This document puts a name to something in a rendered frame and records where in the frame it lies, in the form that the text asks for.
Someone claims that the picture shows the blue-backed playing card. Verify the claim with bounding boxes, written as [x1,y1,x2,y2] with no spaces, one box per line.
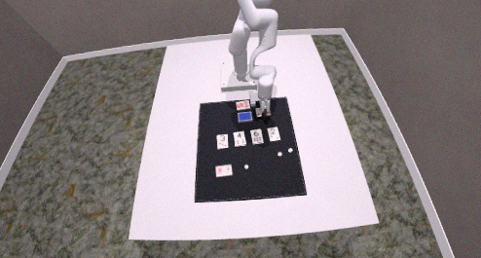
[238,111,252,122]

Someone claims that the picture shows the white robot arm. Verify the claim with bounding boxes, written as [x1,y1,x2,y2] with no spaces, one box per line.
[228,0,278,107]

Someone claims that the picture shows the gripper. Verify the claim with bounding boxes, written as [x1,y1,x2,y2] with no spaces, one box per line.
[259,99,270,118]

